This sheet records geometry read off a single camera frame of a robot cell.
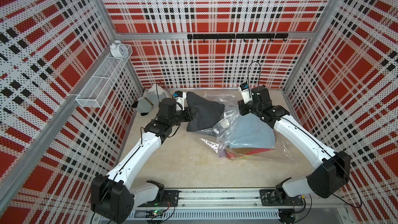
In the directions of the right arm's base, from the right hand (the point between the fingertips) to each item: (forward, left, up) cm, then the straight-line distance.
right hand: (242, 101), depth 80 cm
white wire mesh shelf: (+12, +88, -5) cm, 89 cm away
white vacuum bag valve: (-17, +15, -2) cm, 22 cm away
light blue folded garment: (-11, -6, -14) cm, 18 cm away
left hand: (-5, +23, +1) cm, 24 cm away
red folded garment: (-22, +5, -15) cm, 27 cm away
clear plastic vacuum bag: (-19, +12, -10) cm, 24 cm away
